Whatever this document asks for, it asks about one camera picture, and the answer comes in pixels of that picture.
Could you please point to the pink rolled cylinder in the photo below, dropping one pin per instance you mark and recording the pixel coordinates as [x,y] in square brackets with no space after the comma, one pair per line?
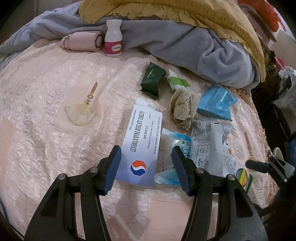
[87,41]

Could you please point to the blue plastic packet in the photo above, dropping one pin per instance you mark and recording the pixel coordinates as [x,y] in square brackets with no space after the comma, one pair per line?
[216,103]

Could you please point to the white plastic shopping bag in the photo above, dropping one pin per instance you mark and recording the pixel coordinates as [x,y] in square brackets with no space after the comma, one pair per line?
[286,92]

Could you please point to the yellow frilled pillow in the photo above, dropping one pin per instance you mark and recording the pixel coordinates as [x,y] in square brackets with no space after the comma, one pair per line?
[224,17]

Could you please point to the beige tissue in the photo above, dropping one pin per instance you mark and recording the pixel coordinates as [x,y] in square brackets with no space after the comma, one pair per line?
[184,105]

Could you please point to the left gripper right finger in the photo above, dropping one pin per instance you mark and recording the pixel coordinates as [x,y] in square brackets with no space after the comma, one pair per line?
[237,217]

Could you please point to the red plastic bag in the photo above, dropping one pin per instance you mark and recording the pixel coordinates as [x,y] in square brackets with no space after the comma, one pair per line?
[266,12]

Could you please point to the grey-blue folded blanket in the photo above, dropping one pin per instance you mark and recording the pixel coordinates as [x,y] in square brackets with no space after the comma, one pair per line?
[199,50]

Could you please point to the white printed plastic bag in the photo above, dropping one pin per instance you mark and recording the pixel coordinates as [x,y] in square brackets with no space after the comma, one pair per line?
[208,148]

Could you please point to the green white tube wrapper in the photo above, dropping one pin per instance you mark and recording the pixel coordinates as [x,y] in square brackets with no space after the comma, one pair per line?
[176,82]

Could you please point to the colourful striped small box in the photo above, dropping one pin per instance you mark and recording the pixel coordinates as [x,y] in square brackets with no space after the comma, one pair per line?
[244,178]

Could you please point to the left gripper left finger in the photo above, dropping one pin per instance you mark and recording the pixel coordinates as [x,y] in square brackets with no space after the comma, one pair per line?
[55,219]

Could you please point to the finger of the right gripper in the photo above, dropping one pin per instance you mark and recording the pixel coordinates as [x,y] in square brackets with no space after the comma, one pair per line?
[257,166]

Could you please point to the dark green snack wrapper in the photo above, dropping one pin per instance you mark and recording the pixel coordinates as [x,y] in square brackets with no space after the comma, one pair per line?
[150,81]

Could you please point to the light blue snack wrapper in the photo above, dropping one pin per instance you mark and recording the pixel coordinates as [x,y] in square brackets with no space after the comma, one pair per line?
[168,176]

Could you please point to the white pink pill bottle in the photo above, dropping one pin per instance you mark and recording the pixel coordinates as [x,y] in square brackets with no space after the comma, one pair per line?
[113,38]

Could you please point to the white medicine box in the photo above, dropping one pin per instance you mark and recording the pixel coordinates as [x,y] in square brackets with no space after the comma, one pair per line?
[140,148]

